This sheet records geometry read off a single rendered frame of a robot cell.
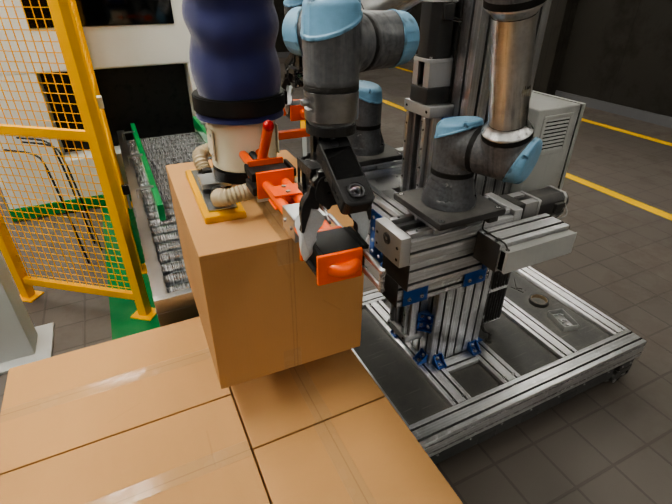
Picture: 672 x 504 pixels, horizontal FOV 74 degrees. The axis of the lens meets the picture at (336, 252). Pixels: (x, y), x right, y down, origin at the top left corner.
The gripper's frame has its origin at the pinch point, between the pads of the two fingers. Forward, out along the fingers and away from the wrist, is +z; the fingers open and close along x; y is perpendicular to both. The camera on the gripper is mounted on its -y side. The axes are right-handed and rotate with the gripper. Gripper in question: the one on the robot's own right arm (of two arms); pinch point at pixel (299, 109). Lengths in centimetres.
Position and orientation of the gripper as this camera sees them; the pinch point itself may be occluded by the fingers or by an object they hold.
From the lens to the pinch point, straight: 158.1
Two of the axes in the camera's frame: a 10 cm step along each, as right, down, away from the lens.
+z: 0.0, 8.4, 5.4
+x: 9.2, -2.2, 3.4
